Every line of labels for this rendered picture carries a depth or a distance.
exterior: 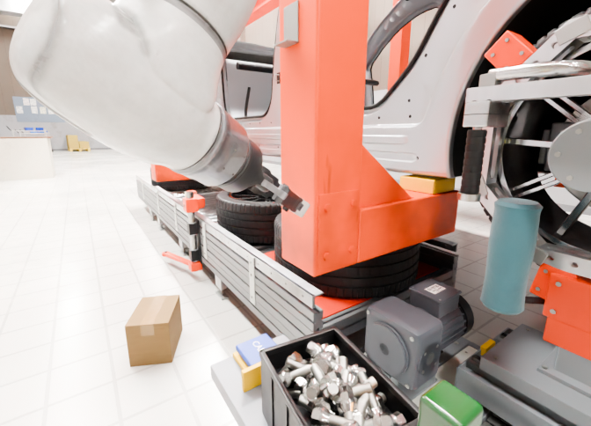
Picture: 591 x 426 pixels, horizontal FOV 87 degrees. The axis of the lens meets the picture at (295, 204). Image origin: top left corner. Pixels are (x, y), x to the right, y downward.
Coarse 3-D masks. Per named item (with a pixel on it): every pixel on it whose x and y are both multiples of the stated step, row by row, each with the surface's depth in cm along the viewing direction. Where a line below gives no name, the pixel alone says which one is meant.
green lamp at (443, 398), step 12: (444, 384) 29; (432, 396) 28; (444, 396) 28; (456, 396) 28; (468, 396) 28; (420, 408) 28; (432, 408) 27; (444, 408) 27; (456, 408) 27; (468, 408) 27; (480, 408) 27; (420, 420) 28; (432, 420) 27; (444, 420) 26; (456, 420) 26; (468, 420) 26; (480, 420) 27
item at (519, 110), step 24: (528, 120) 89; (576, 120) 74; (504, 144) 86; (528, 144) 83; (504, 168) 87; (528, 168) 96; (504, 192) 87; (528, 192) 84; (552, 216) 90; (576, 216) 77; (552, 240) 80; (576, 240) 80
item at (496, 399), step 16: (496, 336) 114; (480, 352) 107; (464, 368) 101; (464, 384) 98; (480, 384) 94; (496, 384) 95; (480, 400) 94; (496, 400) 90; (512, 400) 87; (528, 400) 88; (512, 416) 87; (528, 416) 84; (544, 416) 84; (560, 416) 82
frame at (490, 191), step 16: (560, 32) 67; (576, 32) 65; (544, 48) 69; (560, 48) 67; (576, 48) 69; (512, 80) 75; (528, 80) 73; (496, 128) 81; (496, 144) 84; (496, 160) 84; (496, 176) 86; (480, 192) 84; (496, 192) 85; (544, 240) 79; (544, 256) 74; (560, 256) 72; (576, 256) 70; (576, 272) 70
